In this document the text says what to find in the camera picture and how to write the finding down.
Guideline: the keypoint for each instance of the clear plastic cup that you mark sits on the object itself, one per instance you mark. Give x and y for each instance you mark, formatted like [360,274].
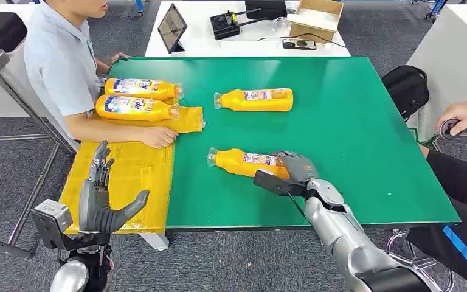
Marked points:
[280,23]

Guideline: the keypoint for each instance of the black backpack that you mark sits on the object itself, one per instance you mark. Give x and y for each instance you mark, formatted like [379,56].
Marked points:
[406,92]

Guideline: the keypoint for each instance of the orange drink bottle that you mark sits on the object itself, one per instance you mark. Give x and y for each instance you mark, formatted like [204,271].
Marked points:
[141,88]
[136,109]
[237,163]
[265,104]

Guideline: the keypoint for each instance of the black flat device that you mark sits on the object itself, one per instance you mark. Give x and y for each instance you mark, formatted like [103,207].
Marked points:
[299,44]

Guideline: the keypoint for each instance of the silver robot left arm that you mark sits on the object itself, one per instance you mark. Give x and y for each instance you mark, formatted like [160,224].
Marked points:
[76,270]

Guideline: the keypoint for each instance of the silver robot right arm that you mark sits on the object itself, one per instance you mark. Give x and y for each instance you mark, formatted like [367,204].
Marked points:
[350,241]

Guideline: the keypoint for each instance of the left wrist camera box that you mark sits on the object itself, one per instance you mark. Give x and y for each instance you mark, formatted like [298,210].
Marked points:
[52,223]

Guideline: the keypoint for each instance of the open cardboard box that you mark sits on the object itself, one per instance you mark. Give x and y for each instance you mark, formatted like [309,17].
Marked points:
[314,30]

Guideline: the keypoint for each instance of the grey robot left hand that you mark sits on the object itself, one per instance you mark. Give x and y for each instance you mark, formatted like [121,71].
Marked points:
[94,209]

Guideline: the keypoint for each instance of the person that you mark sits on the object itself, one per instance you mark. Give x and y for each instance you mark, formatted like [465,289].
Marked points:
[56,68]
[463,189]

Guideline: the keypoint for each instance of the green table mat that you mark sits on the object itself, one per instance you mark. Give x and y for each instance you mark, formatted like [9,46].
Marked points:
[358,141]

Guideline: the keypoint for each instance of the black tablet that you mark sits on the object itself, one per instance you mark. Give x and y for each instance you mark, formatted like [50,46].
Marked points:
[172,28]

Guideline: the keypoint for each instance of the pale side table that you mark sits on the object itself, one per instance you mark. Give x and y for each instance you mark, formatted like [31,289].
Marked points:
[455,60]

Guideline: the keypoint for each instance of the white table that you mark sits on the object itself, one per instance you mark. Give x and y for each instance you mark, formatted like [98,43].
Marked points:
[201,44]

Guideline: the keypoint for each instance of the white table foot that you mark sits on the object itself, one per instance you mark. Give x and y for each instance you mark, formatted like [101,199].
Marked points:
[157,241]

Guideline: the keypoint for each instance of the black box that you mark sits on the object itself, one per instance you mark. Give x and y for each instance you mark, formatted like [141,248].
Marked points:
[265,9]

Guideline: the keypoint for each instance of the yellow sheet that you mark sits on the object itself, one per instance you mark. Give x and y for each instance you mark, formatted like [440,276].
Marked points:
[136,177]

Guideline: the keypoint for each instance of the chrome chair base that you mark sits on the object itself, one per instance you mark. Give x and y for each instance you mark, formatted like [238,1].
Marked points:
[423,264]

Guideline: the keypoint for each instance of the black remote controller with antennas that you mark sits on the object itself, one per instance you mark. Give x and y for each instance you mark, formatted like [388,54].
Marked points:
[225,26]

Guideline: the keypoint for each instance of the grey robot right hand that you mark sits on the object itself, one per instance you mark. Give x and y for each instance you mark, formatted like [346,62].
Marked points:
[298,167]

